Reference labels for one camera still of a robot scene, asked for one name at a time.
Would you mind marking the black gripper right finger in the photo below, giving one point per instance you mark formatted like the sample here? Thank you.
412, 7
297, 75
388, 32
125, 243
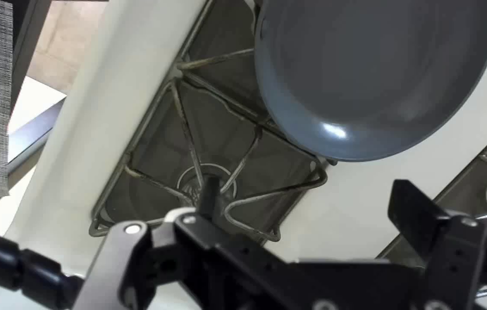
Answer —
450, 244

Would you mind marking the grey-blue frying pan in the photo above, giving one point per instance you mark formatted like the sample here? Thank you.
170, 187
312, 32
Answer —
366, 79

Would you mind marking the front left burner grate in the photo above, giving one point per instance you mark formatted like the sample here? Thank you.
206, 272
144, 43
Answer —
206, 120

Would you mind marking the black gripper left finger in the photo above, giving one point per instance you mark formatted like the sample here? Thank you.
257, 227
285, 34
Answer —
197, 241

